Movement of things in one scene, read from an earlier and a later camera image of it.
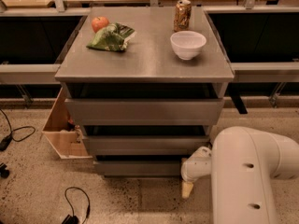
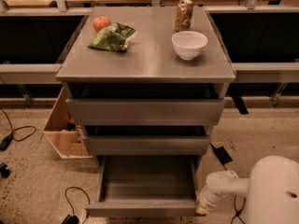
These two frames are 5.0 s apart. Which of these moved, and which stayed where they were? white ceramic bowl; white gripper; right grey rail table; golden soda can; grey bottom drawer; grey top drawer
Moved: white gripper; grey bottom drawer
Stayed: grey top drawer; white ceramic bowl; golden soda can; right grey rail table
